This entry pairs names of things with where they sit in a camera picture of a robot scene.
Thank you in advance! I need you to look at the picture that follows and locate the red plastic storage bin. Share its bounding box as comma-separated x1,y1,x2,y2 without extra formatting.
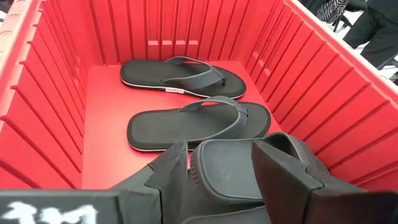
0,0,398,194

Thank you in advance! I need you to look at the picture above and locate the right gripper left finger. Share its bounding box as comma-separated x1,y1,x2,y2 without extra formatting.
110,139,190,224

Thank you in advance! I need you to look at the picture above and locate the black white striped cloth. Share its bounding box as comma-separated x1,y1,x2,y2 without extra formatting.
315,0,351,24

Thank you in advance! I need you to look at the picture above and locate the person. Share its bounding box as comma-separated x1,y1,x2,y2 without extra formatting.
341,0,398,71

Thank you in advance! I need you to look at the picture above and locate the black flip-flop white stripe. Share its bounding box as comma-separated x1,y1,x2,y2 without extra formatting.
119,55,248,100
126,95,272,152

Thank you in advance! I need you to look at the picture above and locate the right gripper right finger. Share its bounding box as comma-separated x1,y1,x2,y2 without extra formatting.
251,139,363,224

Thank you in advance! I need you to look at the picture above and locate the office chair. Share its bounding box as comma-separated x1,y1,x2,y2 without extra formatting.
331,14,354,32

